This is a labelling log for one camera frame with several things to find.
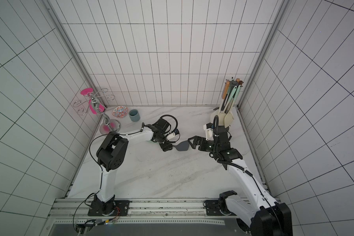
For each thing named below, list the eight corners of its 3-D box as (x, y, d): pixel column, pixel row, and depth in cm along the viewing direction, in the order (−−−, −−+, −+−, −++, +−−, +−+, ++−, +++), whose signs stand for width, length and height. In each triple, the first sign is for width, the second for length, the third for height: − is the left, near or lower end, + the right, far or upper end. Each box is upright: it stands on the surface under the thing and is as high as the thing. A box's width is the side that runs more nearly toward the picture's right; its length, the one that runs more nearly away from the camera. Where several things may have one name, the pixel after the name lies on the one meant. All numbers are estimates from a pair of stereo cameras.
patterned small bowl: (111, 119, 113) (110, 116, 110) (115, 108, 120) (114, 105, 117) (126, 119, 113) (124, 116, 110) (129, 109, 120) (128, 105, 117)
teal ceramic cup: (129, 121, 111) (127, 116, 107) (131, 114, 116) (129, 109, 111) (139, 121, 111) (137, 116, 107) (140, 114, 116) (139, 109, 111)
